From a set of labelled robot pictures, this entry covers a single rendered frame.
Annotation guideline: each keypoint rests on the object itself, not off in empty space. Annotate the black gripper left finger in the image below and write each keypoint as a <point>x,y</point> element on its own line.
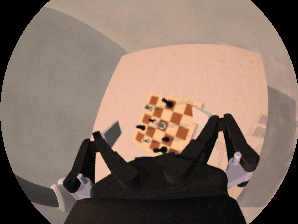
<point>82,176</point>

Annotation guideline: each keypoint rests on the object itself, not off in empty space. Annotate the white chess king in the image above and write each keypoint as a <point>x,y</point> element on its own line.
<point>162,126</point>

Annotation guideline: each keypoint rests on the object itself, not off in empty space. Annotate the brown and tan chessboard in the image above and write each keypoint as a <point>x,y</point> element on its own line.
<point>179,121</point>

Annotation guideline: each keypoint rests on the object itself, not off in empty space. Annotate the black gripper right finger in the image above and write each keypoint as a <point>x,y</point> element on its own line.
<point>240,168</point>

